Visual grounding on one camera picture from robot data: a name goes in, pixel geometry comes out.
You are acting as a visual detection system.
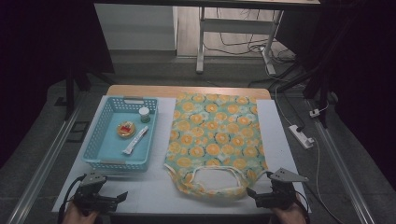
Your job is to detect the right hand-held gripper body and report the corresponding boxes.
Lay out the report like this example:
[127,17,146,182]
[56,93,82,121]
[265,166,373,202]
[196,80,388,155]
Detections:
[267,167,309,209]

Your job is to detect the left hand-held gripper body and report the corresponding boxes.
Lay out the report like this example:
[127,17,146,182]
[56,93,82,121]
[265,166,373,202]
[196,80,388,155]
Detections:
[74,172,108,216]

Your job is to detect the blue plastic basket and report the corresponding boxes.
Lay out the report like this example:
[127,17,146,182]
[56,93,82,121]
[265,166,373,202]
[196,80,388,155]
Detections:
[82,95,159,173]

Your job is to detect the white tube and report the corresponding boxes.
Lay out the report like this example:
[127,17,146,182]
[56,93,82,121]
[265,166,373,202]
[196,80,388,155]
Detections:
[121,125,149,156]

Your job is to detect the small orange snack packet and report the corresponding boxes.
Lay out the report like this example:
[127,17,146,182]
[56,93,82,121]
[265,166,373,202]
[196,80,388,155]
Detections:
[117,120,137,139]

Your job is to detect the orange print fabric bag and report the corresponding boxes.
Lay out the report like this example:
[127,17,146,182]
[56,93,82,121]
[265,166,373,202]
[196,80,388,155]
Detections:
[163,91,269,200]

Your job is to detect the small jar with white lid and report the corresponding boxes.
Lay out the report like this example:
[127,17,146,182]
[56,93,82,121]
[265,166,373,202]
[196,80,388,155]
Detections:
[138,106,151,124]

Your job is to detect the person's right hand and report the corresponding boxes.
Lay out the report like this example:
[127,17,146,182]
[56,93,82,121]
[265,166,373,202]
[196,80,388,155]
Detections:
[270,202,307,224]

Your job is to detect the person's left hand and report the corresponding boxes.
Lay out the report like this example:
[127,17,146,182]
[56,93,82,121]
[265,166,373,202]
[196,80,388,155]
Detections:
[62,200,101,224]

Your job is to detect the white table mat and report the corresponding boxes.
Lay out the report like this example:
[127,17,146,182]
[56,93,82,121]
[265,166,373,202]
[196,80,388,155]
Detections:
[51,95,312,216]

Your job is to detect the white power strip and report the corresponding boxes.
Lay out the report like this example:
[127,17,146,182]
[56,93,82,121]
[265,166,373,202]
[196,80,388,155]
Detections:
[288,124,316,150]

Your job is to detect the black floor plate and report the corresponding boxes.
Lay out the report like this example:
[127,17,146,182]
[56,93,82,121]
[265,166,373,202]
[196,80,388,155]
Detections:
[67,120,92,144]

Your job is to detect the small white adapter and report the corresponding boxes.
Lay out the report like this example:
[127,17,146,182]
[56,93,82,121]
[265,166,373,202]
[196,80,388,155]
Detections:
[308,101,331,119]

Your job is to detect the black metal stand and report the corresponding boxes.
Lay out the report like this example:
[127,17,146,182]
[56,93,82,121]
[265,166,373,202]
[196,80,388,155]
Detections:
[64,55,117,121]
[248,0,342,129]

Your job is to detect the white cabinet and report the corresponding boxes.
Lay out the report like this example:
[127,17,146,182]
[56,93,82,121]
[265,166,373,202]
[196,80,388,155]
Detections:
[93,3,179,51]

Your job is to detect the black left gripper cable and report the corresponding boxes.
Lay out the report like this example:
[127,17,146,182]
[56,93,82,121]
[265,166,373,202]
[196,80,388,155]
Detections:
[57,175,87,224]

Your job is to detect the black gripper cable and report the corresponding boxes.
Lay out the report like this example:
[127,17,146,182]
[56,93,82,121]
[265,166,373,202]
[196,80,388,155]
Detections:
[57,175,87,224]
[294,191,312,217]

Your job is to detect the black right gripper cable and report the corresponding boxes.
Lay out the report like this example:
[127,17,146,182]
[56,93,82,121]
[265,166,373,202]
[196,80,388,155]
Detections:
[294,191,312,217]

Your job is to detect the white power strip cable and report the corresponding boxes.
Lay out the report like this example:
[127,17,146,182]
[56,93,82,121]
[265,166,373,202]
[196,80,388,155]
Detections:
[311,139,339,224]

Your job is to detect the aluminium floor rail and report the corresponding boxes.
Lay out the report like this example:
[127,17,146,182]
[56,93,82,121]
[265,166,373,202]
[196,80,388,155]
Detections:
[6,102,86,224]
[306,99,376,224]

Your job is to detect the black plug with cable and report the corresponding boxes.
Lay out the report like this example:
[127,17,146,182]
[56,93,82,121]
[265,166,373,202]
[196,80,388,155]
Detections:
[276,90,306,133]

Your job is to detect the thin white floor cable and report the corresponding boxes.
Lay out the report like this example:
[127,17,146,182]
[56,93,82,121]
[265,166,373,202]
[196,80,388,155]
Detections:
[264,63,296,128]

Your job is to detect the black floor cables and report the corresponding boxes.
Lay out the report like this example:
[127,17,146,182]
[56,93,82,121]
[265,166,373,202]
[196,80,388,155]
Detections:
[204,7,297,64]

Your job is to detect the white desk frame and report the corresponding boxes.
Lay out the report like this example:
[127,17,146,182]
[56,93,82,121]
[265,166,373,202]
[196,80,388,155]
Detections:
[195,7,285,76]

